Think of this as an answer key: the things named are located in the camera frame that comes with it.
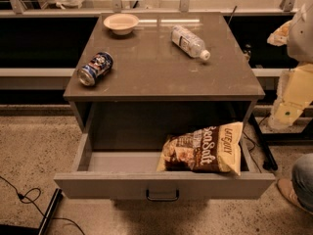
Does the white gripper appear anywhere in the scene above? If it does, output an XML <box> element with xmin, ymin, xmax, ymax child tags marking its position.
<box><xmin>267</xmin><ymin>21</ymin><xmax>313</xmax><ymax>130</ymax></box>

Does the brown sea salt chip bag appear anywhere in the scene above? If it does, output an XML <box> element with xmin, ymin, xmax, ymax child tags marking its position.
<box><xmin>156</xmin><ymin>121</ymin><xmax>243</xmax><ymax>175</ymax></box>

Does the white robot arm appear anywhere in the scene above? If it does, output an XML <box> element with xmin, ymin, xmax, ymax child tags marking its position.
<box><xmin>267</xmin><ymin>0</ymin><xmax>313</xmax><ymax>129</ymax></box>

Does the grey cabinet with counter top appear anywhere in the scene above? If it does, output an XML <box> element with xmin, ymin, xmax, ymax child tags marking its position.
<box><xmin>64</xmin><ymin>12</ymin><xmax>264</xmax><ymax>126</ymax></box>

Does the open grey top drawer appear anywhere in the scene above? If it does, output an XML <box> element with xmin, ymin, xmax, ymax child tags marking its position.
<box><xmin>55</xmin><ymin>127</ymin><xmax>274</xmax><ymax>200</ymax></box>

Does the clear plastic water bottle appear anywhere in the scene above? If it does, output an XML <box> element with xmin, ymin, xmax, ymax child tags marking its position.
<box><xmin>171</xmin><ymin>24</ymin><xmax>210</xmax><ymax>62</ymax></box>

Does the black stand leg right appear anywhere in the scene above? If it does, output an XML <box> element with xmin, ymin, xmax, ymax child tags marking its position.
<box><xmin>248</xmin><ymin>115</ymin><xmax>278</xmax><ymax>170</ymax></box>

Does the black stand leg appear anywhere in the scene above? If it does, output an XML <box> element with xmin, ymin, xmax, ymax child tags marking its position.
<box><xmin>248</xmin><ymin>115</ymin><xmax>278</xmax><ymax>170</ymax></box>
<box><xmin>37</xmin><ymin>188</ymin><xmax>63</xmax><ymax>235</ymax></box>

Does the person's blue jeans leg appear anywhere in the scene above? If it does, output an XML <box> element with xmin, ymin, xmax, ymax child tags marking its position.
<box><xmin>291</xmin><ymin>154</ymin><xmax>313</xmax><ymax>212</ymax></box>

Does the tan shoe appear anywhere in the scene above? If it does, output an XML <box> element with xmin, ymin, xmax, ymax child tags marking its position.
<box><xmin>277</xmin><ymin>178</ymin><xmax>304</xmax><ymax>210</ymax></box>

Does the white paper bowl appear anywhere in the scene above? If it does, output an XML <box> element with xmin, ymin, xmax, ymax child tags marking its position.
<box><xmin>104</xmin><ymin>14</ymin><xmax>139</xmax><ymax>35</ymax></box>

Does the blue soda can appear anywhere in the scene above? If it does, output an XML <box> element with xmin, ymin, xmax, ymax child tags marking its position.
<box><xmin>77</xmin><ymin>52</ymin><xmax>113</xmax><ymax>86</ymax></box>

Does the black stand leg left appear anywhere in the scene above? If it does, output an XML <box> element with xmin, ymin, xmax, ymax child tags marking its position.
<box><xmin>37</xmin><ymin>188</ymin><xmax>63</xmax><ymax>235</ymax></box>

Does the black drawer handle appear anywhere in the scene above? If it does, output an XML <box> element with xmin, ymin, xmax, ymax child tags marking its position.
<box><xmin>146</xmin><ymin>189</ymin><xmax>180</xmax><ymax>202</ymax></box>

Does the black cable on floor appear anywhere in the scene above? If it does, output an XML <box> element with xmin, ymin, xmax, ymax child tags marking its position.
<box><xmin>0</xmin><ymin>175</ymin><xmax>86</xmax><ymax>235</ymax></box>

